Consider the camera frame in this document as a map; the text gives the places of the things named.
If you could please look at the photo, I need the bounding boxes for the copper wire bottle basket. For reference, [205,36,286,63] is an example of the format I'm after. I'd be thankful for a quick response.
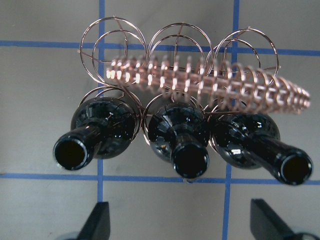
[78,16,311,131]

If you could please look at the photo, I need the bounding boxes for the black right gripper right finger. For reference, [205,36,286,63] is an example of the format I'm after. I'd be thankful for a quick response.
[250,199,297,240]

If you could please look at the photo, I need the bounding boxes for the dark wine bottle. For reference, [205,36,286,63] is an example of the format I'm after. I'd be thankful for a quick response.
[208,114,313,186]
[148,102,210,179]
[53,97,137,171]

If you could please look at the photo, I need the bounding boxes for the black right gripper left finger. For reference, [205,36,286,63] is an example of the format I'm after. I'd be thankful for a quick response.
[76,201,111,240]

